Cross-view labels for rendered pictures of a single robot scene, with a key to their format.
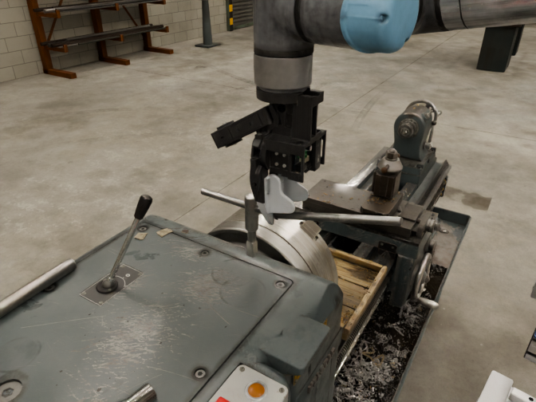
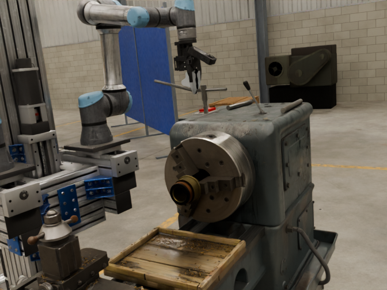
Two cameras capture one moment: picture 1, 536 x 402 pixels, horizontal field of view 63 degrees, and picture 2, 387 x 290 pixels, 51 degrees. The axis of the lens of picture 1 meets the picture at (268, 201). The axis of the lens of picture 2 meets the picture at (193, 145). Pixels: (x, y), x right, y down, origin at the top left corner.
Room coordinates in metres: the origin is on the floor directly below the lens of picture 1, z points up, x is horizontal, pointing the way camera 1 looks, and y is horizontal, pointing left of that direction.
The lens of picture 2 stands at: (2.22, -0.05, 1.51)
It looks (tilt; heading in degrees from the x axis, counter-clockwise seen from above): 12 degrees down; 180
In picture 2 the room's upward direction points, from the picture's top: 5 degrees counter-clockwise
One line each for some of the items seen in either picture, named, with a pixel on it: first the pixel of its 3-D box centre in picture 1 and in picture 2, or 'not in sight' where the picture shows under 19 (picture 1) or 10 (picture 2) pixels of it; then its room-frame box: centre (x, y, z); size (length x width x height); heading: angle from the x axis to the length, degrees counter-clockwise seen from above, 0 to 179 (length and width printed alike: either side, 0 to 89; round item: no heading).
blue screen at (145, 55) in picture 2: not in sight; (140, 79); (-6.07, -0.91, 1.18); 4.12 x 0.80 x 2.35; 20
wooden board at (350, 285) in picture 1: (311, 278); (176, 257); (1.01, -0.13, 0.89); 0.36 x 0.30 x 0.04; 58
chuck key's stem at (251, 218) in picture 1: (251, 226); (204, 99); (0.60, 0.03, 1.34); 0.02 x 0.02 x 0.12
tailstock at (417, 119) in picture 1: (410, 138); not in sight; (1.82, -0.63, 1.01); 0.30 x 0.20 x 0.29; 148
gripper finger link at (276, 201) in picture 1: (277, 203); (192, 81); (0.55, -0.01, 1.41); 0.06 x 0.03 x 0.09; 59
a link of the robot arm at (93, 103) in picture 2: not in sight; (93, 106); (0.32, -0.48, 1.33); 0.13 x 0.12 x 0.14; 137
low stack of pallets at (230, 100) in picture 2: not in sight; (235, 109); (-7.41, 1.10, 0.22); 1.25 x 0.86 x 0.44; 151
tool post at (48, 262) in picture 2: (385, 180); (61, 253); (1.29, -0.39, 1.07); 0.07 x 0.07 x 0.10; 58
